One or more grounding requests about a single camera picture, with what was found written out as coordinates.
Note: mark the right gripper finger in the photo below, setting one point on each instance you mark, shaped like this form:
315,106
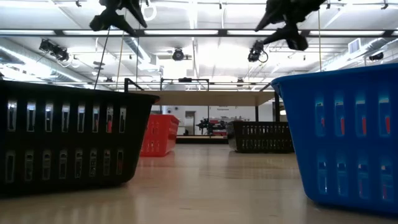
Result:
269,21
295,39

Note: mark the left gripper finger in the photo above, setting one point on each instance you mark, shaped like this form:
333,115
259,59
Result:
138,15
109,21

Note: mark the black slotted plastic basket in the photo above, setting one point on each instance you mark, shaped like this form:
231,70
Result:
77,140
261,140

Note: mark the red slotted plastic basket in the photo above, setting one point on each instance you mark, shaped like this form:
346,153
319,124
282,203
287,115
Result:
164,124

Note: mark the blue slotted plastic basket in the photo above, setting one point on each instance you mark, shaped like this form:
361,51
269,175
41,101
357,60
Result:
342,146

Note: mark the wooden shelf with black legs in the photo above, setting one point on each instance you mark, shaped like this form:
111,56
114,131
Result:
211,98

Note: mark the white ceiling vent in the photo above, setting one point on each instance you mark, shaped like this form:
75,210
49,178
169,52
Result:
354,46

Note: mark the black background robot arms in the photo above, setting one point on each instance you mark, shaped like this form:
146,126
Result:
206,126

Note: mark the background wooden workbench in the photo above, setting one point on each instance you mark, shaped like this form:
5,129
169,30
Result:
202,140

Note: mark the black ceiling-mounted camera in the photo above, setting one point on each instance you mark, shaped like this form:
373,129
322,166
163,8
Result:
256,51
178,54
376,56
54,49

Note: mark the silver ventilation duct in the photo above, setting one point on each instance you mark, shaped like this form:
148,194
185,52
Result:
31,67
382,46
136,49

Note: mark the black overhead frame beam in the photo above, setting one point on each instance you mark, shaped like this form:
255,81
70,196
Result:
222,32

